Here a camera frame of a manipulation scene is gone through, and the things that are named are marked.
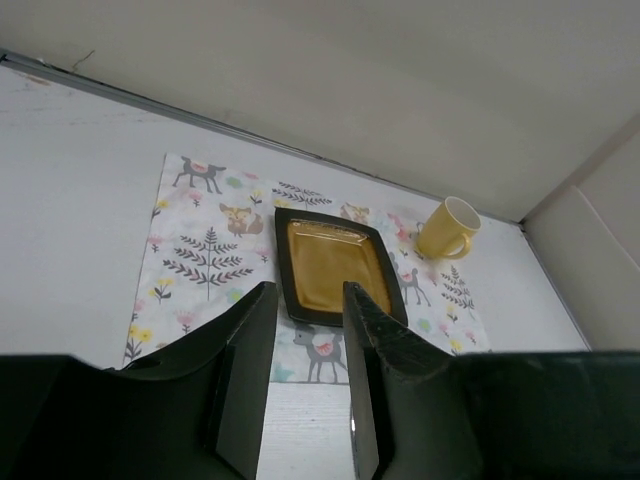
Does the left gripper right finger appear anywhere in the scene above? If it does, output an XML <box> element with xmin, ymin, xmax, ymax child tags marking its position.
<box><xmin>343</xmin><ymin>282</ymin><xmax>639</xmax><ymax>479</ymax></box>

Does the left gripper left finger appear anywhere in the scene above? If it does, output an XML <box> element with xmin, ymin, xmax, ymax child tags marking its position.
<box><xmin>1</xmin><ymin>282</ymin><xmax>277</xmax><ymax>479</ymax></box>

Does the knife with teal handle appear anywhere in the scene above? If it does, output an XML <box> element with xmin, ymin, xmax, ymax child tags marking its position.
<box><xmin>349</xmin><ymin>406</ymin><xmax>359</xmax><ymax>479</ymax></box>

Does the floral animal print cloth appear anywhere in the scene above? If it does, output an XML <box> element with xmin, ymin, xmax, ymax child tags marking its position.
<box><xmin>123</xmin><ymin>154</ymin><xmax>489</xmax><ymax>362</ymax></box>

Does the yellow mug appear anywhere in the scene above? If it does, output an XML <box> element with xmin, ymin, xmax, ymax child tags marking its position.
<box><xmin>416</xmin><ymin>196</ymin><xmax>481</xmax><ymax>260</ymax></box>

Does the square yellow black plate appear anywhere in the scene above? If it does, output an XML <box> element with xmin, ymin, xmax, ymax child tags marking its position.
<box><xmin>274</xmin><ymin>207</ymin><xmax>408</xmax><ymax>327</ymax></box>

